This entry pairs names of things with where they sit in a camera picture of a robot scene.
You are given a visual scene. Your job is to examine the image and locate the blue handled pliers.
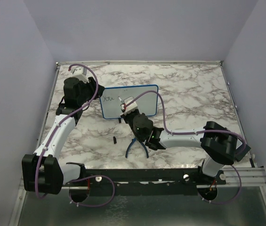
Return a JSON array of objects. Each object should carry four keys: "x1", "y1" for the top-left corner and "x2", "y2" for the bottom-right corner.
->
[{"x1": 125, "y1": 137, "x2": 150, "y2": 159}]

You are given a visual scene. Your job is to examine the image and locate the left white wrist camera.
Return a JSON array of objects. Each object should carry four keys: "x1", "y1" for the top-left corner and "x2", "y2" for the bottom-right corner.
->
[{"x1": 70, "y1": 66, "x2": 89, "y2": 84}]

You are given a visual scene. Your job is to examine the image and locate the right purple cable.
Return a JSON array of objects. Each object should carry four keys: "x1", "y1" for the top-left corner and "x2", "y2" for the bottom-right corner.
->
[{"x1": 124, "y1": 91, "x2": 248, "y2": 204}]

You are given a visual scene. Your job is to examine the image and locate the black marker cap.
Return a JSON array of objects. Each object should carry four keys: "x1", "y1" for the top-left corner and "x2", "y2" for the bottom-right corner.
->
[{"x1": 113, "y1": 136, "x2": 117, "y2": 144}]

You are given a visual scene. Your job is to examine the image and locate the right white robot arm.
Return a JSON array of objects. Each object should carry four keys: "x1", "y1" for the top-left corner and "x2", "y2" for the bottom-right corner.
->
[{"x1": 121, "y1": 110, "x2": 250, "y2": 184}]

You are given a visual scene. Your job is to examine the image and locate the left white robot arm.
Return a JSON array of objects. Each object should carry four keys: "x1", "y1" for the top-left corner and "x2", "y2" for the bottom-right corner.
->
[{"x1": 22, "y1": 77, "x2": 104, "y2": 195}]

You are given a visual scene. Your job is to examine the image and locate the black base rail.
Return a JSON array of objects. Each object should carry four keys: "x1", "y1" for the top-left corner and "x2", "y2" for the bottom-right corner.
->
[{"x1": 59, "y1": 167, "x2": 227, "y2": 197}]

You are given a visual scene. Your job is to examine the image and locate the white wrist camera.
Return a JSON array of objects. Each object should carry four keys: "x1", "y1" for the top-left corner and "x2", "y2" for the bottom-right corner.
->
[
  {"x1": 120, "y1": 97, "x2": 138, "y2": 115},
  {"x1": 70, "y1": 66, "x2": 89, "y2": 84}
]

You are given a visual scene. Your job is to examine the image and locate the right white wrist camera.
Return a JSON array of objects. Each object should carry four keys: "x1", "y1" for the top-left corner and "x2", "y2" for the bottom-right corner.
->
[{"x1": 120, "y1": 97, "x2": 138, "y2": 115}]

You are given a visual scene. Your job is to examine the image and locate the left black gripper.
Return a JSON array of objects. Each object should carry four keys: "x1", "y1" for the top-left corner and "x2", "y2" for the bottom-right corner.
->
[{"x1": 78, "y1": 76, "x2": 105, "y2": 105}]

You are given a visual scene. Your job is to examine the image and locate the blue framed whiteboard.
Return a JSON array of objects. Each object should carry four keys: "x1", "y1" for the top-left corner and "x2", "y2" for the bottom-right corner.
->
[{"x1": 100, "y1": 84, "x2": 159, "y2": 120}]

